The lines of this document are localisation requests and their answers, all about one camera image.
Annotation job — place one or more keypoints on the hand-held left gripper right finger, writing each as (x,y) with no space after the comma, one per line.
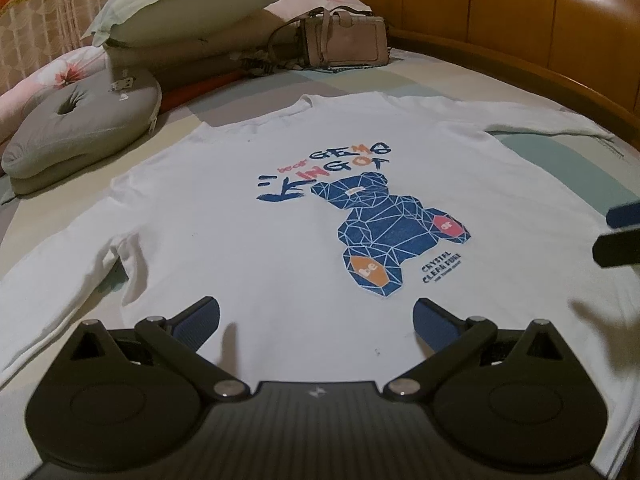
(434,323)

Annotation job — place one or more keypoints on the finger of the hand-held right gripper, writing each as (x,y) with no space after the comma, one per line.
(620,250)
(624,216)

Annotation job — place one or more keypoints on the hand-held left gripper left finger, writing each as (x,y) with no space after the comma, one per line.
(197,321)

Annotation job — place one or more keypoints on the white printed sweatshirt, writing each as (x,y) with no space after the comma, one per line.
(225,240)

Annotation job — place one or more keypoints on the grey donut cushion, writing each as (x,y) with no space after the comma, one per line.
(85,130)

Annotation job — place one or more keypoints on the orange cloth strip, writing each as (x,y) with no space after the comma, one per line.
(195,92)

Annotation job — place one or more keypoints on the wooden headboard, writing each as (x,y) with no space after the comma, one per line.
(500,5)

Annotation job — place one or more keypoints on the tan pillow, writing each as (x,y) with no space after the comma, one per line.
(200,67)

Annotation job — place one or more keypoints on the beige handbag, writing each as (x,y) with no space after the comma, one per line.
(345,42)

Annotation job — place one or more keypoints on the cream pillow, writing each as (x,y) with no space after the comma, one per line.
(190,10)

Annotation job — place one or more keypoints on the patterned curtain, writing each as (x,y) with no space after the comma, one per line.
(40,15)

